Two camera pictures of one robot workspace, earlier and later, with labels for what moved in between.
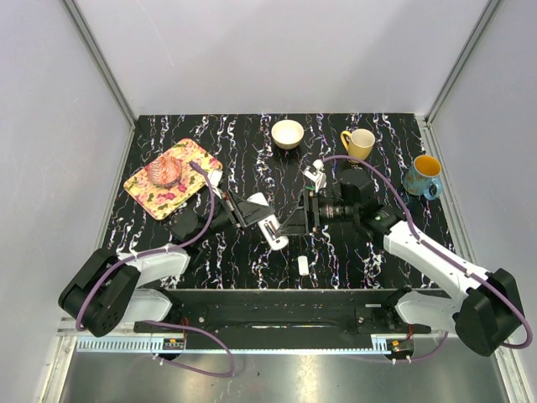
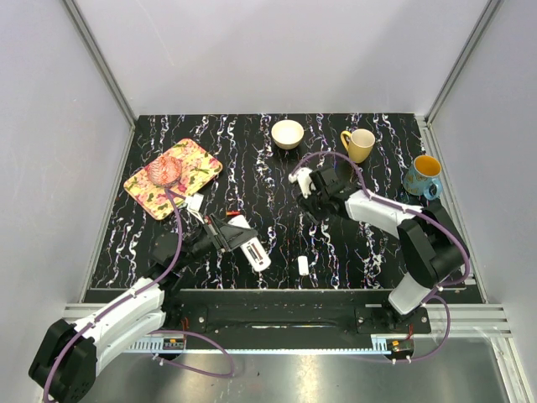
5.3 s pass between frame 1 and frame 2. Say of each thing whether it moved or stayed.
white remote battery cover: stayed
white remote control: moved
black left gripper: moved
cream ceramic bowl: stayed
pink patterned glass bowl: stayed
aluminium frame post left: stayed
